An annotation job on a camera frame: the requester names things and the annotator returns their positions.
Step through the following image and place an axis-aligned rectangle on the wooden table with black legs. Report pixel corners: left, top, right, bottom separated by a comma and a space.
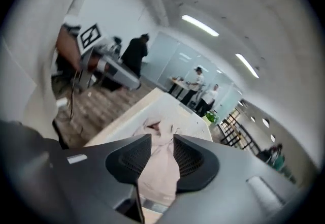
167, 76, 194, 99

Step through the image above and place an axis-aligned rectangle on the long ceiling light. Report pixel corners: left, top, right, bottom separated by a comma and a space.
181, 14, 220, 38
235, 53, 260, 79

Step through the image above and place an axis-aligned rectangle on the pink laundry cloth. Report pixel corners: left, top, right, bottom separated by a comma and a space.
138, 118, 181, 202

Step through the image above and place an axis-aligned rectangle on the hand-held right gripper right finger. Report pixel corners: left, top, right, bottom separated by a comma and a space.
157, 134, 302, 224

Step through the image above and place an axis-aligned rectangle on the black metal rack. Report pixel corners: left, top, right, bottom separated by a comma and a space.
217, 100, 261, 154

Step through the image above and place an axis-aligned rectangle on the dark gripper cable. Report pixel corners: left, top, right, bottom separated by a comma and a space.
68, 70, 80, 120

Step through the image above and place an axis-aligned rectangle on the person's white shirt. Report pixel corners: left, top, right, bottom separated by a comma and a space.
4, 12, 84, 140

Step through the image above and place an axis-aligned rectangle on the frosted glass partition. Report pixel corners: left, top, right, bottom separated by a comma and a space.
148, 31, 243, 117

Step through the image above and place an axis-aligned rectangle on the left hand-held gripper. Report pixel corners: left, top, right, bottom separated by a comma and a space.
77, 23, 142, 91

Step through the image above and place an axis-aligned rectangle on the white laundry basket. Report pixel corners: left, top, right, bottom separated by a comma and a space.
101, 92, 213, 157

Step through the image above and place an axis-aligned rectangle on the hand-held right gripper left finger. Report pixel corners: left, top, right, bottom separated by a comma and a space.
50, 133, 152, 210

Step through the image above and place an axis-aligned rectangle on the green potted plant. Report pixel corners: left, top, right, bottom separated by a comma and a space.
205, 110, 219, 125

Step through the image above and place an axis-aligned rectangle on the person's left forearm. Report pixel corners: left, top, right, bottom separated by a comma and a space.
55, 24, 82, 71

